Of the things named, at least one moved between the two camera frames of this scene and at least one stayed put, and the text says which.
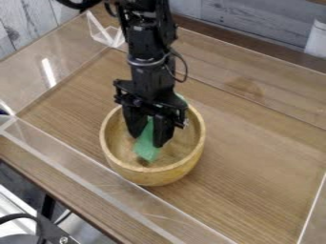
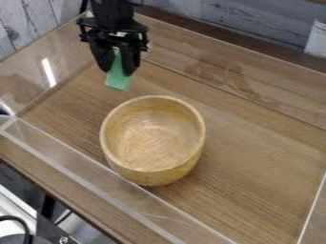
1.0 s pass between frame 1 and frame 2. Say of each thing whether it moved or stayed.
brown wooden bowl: stayed
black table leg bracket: stayed
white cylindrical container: stayed
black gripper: moved
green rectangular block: moved
